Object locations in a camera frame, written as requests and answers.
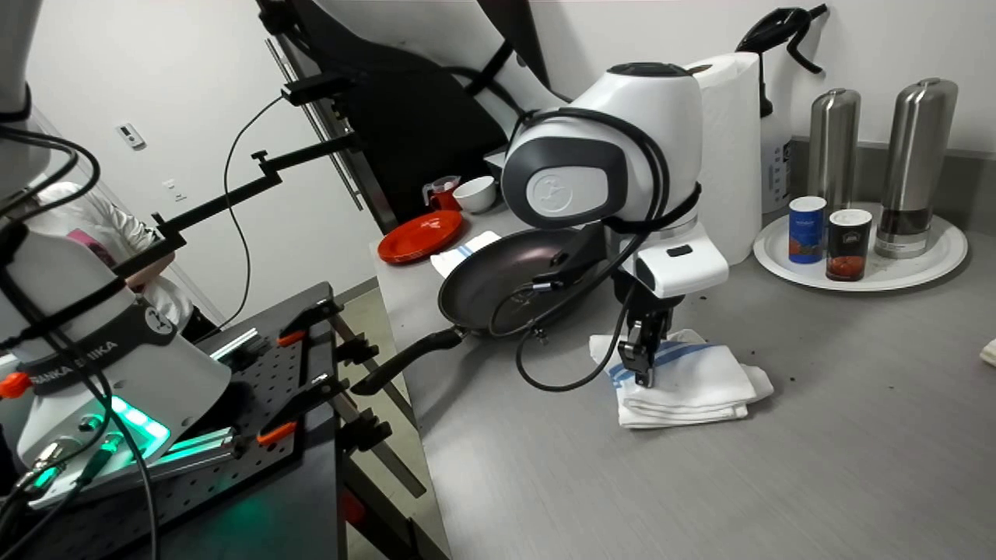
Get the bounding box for spray bottle with black trigger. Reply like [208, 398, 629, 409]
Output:
[735, 2, 836, 222]

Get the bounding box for white cloth with blue stripes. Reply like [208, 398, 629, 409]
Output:
[585, 328, 778, 432]

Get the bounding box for black clamp with orange handle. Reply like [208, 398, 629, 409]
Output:
[272, 296, 384, 368]
[253, 373, 397, 456]
[0, 368, 39, 404]

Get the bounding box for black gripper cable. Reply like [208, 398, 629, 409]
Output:
[511, 106, 709, 398]

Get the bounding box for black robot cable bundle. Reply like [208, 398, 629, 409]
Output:
[0, 122, 164, 560]

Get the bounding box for stainless steel grinder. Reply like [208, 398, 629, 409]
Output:
[872, 74, 961, 262]
[807, 88, 866, 213]

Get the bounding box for thin black camera cable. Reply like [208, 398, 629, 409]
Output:
[218, 91, 291, 330]

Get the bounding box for round white plate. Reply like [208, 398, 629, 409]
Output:
[752, 213, 974, 296]

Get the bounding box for white paper towel roll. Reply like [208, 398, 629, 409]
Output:
[681, 52, 769, 267]

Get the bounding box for red spice jar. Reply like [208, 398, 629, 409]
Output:
[824, 204, 877, 287]

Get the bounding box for small white bowl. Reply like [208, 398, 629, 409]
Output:
[453, 171, 502, 218]

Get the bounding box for black nonstick frying pan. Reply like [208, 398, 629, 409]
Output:
[353, 226, 625, 398]

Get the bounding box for red plate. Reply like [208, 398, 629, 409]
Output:
[374, 207, 466, 267]

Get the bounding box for person in white shirt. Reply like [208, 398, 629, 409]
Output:
[30, 181, 199, 335]

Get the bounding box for black perforated breadboard table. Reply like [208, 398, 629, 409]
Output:
[30, 279, 353, 560]

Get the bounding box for black articulated camera stand arm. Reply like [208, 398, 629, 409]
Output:
[0, 131, 363, 352]

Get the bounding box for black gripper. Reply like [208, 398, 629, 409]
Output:
[617, 291, 684, 388]

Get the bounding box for blue spice jar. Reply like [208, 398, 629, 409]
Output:
[787, 194, 833, 267]

